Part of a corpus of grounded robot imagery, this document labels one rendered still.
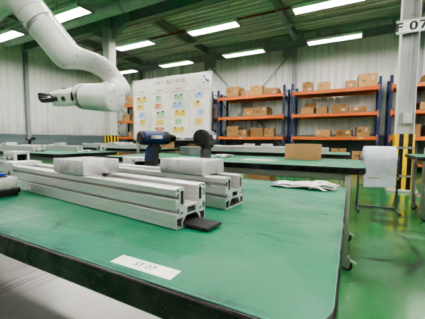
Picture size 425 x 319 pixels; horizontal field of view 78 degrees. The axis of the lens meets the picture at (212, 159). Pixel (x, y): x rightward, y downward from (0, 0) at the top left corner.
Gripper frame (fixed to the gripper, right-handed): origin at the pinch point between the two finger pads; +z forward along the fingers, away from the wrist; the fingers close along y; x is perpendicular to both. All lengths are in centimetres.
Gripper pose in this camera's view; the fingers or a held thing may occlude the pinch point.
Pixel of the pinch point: (54, 94)
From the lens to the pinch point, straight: 113.4
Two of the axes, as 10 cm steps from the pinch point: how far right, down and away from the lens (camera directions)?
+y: 4.7, -4.0, 7.9
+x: -0.6, -9.0, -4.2
